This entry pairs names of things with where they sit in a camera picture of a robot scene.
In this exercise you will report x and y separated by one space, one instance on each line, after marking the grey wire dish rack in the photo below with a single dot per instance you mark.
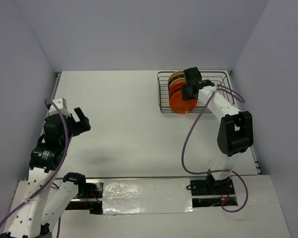
215 77

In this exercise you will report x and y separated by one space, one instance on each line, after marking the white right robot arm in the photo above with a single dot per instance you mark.
235 133

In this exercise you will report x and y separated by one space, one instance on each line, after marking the silver tape covered panel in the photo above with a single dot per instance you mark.
146 196

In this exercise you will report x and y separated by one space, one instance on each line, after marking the yellow patterned dark plate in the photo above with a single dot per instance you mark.
176 95

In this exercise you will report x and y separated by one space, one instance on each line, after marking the cream plate with black spot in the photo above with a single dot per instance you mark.
178 80

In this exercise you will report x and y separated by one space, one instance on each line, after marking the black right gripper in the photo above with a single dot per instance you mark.
186 95

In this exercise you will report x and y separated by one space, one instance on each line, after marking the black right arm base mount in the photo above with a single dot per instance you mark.
210 186

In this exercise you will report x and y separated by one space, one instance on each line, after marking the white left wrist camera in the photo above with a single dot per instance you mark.
61 103

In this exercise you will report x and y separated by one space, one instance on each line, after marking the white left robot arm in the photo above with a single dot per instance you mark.
36 216

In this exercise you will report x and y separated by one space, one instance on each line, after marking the orange plate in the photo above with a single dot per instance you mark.
183 107
175 86

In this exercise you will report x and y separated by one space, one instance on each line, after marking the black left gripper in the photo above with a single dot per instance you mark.
81 126

